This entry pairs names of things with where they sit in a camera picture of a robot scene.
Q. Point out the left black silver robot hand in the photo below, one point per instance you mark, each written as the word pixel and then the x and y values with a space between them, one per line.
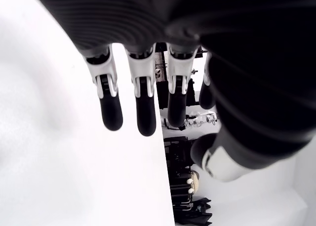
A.
pixel 222 50

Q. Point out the black cabinet on casters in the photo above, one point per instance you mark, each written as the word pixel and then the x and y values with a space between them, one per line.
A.
pixel 163 94

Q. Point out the black desk with casters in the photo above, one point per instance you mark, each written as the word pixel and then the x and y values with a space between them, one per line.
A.
pixel 176 149

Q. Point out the beige round object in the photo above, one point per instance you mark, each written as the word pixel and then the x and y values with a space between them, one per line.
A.
pixel 195 181

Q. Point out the black folded chairs stack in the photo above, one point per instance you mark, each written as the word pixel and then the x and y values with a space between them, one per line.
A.
pixel 180 186

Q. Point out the black folded cloth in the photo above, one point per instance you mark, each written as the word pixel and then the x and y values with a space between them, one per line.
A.
pixel 203 211

